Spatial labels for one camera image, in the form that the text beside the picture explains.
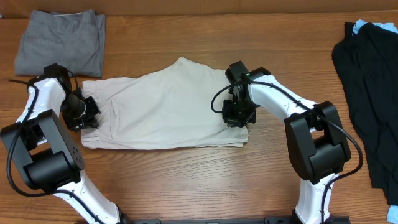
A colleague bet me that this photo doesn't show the folded grey shorts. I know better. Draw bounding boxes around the folded grey shorts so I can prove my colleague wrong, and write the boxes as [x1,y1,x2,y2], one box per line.
[14,9,106,78]

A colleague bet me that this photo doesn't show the light blue garment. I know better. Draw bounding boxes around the light blue garment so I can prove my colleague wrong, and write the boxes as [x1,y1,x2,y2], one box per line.
[352,19,397,224]

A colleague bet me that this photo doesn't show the beige khaki shorts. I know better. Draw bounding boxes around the beige khaki shorts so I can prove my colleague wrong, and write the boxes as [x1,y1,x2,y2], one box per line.
[81,57,249,150]

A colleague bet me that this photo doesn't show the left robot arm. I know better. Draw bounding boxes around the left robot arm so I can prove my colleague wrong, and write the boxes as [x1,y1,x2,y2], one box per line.
[1,63,130,223]

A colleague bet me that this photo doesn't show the black garment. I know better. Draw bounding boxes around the black garment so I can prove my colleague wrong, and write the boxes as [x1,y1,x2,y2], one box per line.
[332,22,397,205]

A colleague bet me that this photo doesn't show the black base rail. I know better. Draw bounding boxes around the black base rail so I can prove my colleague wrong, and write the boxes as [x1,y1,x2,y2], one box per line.
[124,215,351,224]

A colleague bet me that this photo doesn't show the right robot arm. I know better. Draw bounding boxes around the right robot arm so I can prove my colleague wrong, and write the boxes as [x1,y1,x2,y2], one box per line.
[221,61,351,223]

